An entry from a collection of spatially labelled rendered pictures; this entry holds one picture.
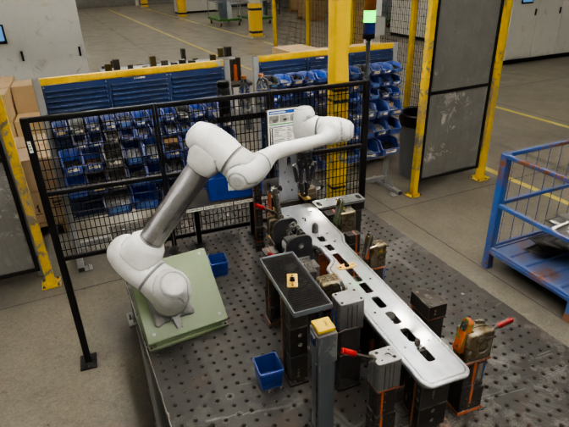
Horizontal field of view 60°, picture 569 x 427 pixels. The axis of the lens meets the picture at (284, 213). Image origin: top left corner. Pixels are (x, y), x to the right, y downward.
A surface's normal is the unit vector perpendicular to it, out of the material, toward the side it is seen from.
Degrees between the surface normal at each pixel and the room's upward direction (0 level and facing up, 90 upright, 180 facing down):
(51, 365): 0
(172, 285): 47
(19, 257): 89
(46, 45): 90
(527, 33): 90
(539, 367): 0
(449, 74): 92
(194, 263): 42
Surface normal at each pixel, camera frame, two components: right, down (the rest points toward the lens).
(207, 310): 0.29, -0.40
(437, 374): -0.03, -0.90
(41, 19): 0.43, 0.40
